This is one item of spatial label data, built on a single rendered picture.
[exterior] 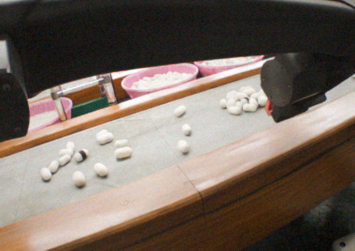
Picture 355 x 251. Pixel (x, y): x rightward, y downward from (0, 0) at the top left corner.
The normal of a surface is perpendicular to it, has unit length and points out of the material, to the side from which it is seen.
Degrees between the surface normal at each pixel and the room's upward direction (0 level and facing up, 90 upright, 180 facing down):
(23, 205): 0
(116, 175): 0
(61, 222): 0
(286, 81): 90
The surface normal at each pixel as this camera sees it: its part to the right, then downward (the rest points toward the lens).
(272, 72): -0.90, 0.31
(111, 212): -0.17, -0.89
